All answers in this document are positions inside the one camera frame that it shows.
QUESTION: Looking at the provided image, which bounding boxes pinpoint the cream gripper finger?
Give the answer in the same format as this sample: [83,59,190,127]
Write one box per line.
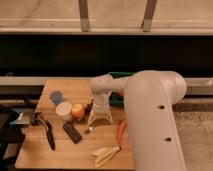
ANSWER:
[87,112,97,126]
[106,113,113,125]

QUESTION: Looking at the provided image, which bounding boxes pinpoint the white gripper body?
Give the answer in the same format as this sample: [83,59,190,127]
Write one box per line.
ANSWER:
[92,94,110,115]

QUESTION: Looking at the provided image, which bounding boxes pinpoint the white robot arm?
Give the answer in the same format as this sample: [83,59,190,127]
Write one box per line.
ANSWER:
[90,70,187,171]

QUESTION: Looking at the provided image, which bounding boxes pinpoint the white plastic cup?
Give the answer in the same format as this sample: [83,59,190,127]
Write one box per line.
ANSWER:
[56,102,72,121]

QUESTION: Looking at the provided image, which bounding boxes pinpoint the dark grape bunch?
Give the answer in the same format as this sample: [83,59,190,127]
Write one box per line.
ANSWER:
[85,99,93,115]

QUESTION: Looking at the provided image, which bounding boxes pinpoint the orange peach fruit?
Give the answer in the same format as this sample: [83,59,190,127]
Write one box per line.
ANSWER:
[72,104,85,118]

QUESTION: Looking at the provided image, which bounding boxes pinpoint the orange carrot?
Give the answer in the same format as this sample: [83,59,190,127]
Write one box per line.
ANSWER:
[117,119,127,145]

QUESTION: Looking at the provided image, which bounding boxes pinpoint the green plastic tray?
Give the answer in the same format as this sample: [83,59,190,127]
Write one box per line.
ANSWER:
[109,72,133,107]

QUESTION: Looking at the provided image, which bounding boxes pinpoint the black remote control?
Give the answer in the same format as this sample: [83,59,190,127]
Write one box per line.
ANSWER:
[63,123,82,144]

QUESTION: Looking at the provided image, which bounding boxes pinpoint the blue round lid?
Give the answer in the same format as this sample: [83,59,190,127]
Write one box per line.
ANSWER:
[49,91,63,106]

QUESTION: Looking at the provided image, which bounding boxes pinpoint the black equipment at left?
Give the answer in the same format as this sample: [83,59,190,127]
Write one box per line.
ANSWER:
[0,105,36,170]

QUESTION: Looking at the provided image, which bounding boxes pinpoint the black handled knife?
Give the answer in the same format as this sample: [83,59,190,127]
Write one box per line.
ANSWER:
[40,118,55,151]

